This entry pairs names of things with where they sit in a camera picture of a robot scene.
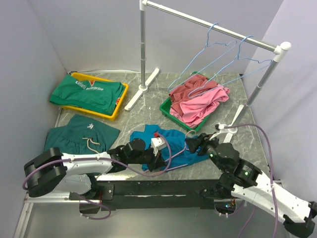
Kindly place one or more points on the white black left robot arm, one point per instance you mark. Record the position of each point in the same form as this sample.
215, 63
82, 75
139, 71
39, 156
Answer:
57, 171

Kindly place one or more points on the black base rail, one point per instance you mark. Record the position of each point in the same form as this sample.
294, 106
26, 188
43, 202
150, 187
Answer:
150, 194

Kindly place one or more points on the maroon t shirt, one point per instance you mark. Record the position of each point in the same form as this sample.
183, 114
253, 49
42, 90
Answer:
180, 93

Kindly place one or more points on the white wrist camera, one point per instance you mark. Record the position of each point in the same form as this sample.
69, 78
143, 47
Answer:
157, 142
222, 129

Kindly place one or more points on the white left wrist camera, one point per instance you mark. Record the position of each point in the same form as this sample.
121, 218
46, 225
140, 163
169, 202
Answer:
157, 142

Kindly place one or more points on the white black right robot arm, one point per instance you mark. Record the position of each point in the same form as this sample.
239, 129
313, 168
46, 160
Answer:
242, 179

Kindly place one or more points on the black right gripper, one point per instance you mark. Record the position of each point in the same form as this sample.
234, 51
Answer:
201, 140

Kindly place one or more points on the teal blue t shirt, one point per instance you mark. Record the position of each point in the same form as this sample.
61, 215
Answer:
175, 139

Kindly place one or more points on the green printed t shirt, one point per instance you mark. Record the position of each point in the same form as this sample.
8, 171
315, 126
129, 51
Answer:
97, 96

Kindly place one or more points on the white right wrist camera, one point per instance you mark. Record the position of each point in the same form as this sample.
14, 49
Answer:
222, 129

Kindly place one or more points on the dark green shorts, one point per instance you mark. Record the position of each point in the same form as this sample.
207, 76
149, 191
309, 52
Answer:
82, 135

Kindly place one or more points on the silver white clothes rack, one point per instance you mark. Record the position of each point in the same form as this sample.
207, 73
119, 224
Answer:
280, 51

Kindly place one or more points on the pink t shirt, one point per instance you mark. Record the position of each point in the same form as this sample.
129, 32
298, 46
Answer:
193, 111

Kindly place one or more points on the blue wire hanger right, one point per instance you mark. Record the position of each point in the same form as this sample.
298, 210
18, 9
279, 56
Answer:
237, 58

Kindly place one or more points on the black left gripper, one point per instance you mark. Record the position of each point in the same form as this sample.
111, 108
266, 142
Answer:
157, 161

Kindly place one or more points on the pink wire hanger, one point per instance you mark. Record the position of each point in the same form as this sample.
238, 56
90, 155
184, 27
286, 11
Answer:
183, 151

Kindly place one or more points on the yellow plastic tray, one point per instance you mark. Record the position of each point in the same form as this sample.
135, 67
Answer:
81, 76

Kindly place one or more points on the green plastic tray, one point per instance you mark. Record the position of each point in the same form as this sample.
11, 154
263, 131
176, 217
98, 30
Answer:
165, 108

